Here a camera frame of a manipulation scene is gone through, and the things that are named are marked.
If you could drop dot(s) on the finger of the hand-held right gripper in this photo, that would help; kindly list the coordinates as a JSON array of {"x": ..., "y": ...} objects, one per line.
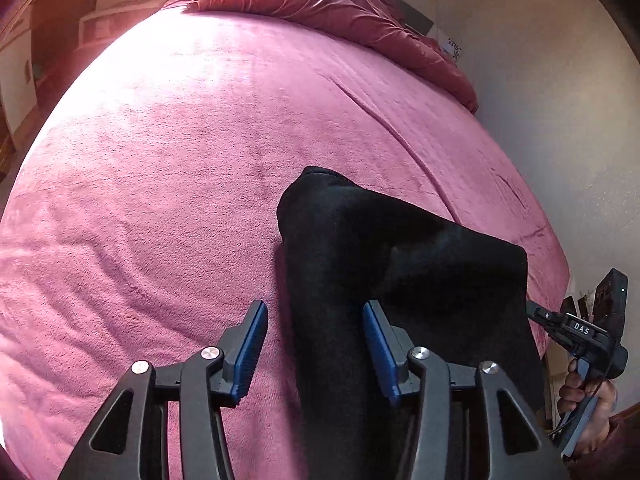
[{"x": 542, "y": 317}]

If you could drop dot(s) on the dark grey headboard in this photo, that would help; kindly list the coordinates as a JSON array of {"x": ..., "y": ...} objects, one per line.
[{"x": 417, "y": 20}]

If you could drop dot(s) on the pink bed sheet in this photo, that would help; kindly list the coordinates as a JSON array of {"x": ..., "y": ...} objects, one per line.
[{"x": 175, "y": 160}]

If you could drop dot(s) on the person's right hand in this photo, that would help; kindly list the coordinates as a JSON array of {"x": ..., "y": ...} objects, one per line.
[{"x": 602, "y": 410}]

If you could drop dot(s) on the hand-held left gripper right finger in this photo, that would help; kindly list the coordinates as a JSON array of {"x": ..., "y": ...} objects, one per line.
[{"x": 380, "y": 355}]

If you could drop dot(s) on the patterned pillow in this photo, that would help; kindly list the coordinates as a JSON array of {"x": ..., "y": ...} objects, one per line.
[{"x": 450, "y": 45}]

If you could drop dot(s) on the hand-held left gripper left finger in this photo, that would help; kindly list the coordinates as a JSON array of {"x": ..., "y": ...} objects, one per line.
[{"x": 250, "y": 350}]

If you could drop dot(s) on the wooden cabinet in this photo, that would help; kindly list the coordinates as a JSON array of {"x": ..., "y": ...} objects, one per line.
[{"x": 50, "y": 35}]

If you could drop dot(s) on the black pants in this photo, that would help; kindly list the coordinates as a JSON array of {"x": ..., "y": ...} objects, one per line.
[{"x": 375, "y": 250}]

